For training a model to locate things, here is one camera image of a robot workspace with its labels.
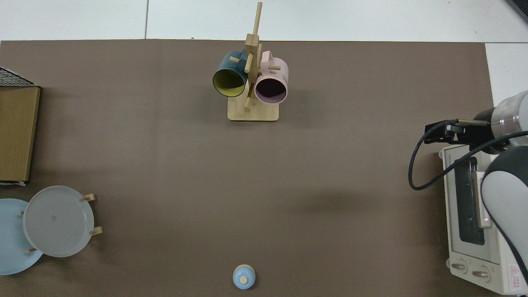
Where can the wooden cup stand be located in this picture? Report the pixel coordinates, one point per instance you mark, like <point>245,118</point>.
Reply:
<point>252,112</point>

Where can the pale toaster oven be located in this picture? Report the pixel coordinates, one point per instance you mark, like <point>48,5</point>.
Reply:
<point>458,255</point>

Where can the small blue round thing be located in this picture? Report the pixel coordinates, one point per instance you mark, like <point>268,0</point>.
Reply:
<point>243,276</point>

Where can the brown table cloth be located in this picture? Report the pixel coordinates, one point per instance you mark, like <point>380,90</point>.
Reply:
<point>264,185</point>

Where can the grey plate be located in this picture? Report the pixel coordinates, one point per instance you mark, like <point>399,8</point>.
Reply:
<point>57,220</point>

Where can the pink mug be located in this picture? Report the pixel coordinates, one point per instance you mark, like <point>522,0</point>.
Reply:
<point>275,71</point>

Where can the wooden plate rack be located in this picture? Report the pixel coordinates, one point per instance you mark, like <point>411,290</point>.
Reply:
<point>96,231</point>

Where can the dark teal mug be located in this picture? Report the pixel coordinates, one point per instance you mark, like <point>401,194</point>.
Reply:
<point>226,68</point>

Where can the dark grey device corner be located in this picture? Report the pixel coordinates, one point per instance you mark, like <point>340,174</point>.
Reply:
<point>520,7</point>

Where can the light blue plate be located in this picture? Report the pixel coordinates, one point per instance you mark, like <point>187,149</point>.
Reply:
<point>10,243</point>

